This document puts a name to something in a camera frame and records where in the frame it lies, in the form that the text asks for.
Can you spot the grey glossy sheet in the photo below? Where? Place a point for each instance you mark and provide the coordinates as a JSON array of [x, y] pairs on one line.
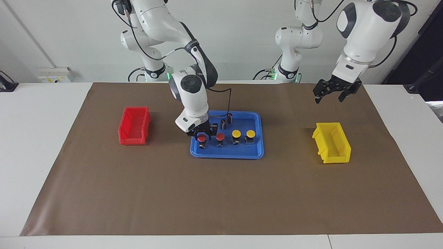
[[436, 110]]

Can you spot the black backdrop panel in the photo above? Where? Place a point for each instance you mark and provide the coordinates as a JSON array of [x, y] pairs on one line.
[[425, 48]]

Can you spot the yellow push button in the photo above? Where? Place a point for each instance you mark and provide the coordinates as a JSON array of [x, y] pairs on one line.
[[236, 133], [250, 133]]

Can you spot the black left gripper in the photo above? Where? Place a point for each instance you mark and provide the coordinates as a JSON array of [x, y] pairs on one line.
[[341, 84]]

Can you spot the black cylindrical capacitor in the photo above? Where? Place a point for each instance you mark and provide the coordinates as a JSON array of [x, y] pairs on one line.
[[229, 118], [223, 124]]

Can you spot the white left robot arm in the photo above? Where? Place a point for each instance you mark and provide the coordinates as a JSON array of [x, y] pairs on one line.
[[367, 31]]

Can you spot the black clamp mount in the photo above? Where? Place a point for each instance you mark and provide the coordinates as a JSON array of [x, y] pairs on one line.
[[7, 86]]

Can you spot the blue plastic tray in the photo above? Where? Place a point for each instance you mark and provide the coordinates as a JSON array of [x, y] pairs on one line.
[[242, 152]]

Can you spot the white wall power outlet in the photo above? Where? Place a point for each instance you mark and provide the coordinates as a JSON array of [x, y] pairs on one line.
[[55, 74]]

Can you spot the red plastic bin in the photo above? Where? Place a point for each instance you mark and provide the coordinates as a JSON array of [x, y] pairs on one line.
[[133, 126]]

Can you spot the yellow plastic bin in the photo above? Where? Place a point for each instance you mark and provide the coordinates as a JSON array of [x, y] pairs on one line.
[[334, 145]]

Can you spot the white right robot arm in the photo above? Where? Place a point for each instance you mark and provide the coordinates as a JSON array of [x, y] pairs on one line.
[[190, 90]]

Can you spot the red push button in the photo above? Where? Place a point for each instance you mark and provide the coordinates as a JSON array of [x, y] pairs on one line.
[[220, 137], [202, 138]]

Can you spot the brown table mat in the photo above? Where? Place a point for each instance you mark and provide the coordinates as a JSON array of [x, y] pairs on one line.
[[221, 197]]

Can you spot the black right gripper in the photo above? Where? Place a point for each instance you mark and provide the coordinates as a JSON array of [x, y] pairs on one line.
[[204, 128]]

